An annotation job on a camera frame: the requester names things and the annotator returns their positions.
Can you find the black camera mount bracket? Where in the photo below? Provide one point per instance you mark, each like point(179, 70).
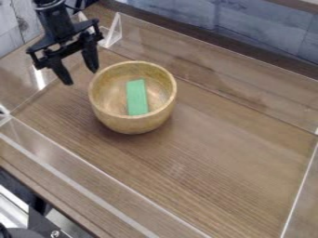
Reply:
point(42, 225)

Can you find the green rectangular block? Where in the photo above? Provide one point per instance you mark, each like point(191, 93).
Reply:
point(136, 97)

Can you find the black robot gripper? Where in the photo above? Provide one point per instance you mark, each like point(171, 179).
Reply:
point(64, 38)

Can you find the clear acrylic corner bracket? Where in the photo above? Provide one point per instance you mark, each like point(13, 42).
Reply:
point(112, 33)

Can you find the round wooden bowl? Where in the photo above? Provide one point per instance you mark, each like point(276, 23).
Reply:
point(106, 96)

